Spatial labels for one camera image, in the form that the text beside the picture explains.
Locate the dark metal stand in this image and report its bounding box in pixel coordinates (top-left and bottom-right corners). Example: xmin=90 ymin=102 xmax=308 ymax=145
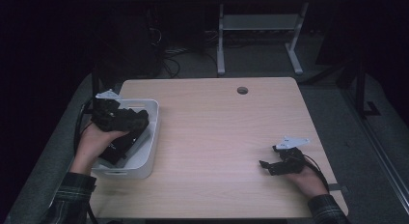
xmin=337 ymin=56 xmax=382 ymax=120

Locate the tangle of floor cables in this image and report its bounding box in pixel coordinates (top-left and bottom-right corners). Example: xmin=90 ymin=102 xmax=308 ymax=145
xmin=159 ymin=46 xmax=220 ymax=79

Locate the white plastic bin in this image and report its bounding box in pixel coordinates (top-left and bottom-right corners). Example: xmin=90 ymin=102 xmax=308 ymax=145
xmin=91 ymin=98 xmax=161 ymax=181

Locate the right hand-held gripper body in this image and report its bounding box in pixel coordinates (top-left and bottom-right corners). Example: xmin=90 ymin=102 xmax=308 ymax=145
xmin=275 ymin=135 xmax=311 ymax=177

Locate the white metal table frame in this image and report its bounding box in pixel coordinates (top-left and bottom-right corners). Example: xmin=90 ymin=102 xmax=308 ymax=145
xmin=205 ymin=0 xmax=355 ymax=76

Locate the aluminium floor rail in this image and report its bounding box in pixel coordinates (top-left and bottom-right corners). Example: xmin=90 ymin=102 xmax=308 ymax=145
xmin=341 ymin=88 xmax=409 ymax=216

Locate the person's left hand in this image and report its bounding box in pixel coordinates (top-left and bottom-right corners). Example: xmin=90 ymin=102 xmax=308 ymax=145
xmin=69 ymin=123 xmax=130 ymax=177

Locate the black fingerless glove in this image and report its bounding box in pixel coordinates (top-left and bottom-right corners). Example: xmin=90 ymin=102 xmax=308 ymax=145
xmin=98 ymin=128 xmax=148 ymax=166

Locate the person's right hand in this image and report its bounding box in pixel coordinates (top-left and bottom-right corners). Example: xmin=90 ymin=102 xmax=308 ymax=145
xmin=284 ymin=167 xmax=329 ymax=200

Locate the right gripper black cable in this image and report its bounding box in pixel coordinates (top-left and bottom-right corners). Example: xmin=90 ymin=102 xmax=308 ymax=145
xmin=303 ymin=154 xmax=331 ymax=193

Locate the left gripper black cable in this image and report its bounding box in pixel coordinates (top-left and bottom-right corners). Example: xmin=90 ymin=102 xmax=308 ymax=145
xmin=72 ymin=100 xmax=97 ymax=154

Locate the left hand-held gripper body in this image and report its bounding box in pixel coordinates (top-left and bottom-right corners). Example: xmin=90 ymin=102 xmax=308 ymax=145
xmin=91 ymin=90 xmax=132 ymax=133

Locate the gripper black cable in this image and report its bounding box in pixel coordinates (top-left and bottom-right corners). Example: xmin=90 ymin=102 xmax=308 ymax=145
xmin=72 ymin=100 xmax=97 ymax=154
xmin=303 ymin=154 xmax=331 ymax=193

